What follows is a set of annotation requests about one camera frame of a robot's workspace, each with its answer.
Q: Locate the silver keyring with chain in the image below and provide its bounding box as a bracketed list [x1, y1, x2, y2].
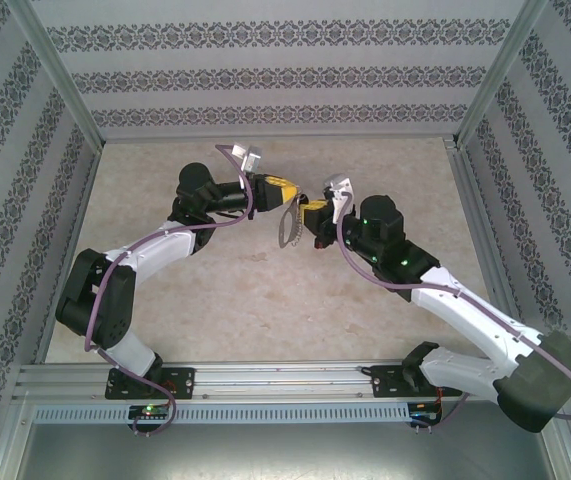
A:
[278, 199, 309, 250]

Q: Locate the right circuit board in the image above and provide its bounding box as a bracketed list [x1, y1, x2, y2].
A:
[409, 401, 442, 425]

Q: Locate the circuit board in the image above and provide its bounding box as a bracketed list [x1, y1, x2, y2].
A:
[129, 404, 170, 420]
[409, 401, 442, 425]

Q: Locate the left circuit board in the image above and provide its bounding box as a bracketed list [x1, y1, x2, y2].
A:
[129, 404, 170, 420]

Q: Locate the grey metal sheet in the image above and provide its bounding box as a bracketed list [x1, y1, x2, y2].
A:
[12, 422, 559, 480]

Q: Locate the aluminium rear frame bar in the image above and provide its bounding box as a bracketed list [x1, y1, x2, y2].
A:
[99, 130, 461, 144]

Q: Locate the aluminium table edge rail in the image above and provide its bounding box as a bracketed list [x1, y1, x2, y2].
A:
[443, 138, 522, 321]

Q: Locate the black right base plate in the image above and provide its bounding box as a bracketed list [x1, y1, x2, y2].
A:
[370, 364, 459, 400]

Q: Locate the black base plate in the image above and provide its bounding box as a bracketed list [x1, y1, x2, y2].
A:
[104, 367, 197, 400]
[370, 364, 459, 400]

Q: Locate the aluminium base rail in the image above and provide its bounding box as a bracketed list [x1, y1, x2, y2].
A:
[14, 363, 476, 401]

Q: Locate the aluminium frame post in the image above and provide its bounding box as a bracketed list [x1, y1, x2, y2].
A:
[454, 0, 551, 149]
[4, 0, 106, 146]

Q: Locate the slotted grey cable duct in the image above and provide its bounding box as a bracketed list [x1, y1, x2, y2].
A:
[32, 403, 411, 424]

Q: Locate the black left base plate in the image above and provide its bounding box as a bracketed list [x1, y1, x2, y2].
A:
[104, 367, 197, 400]

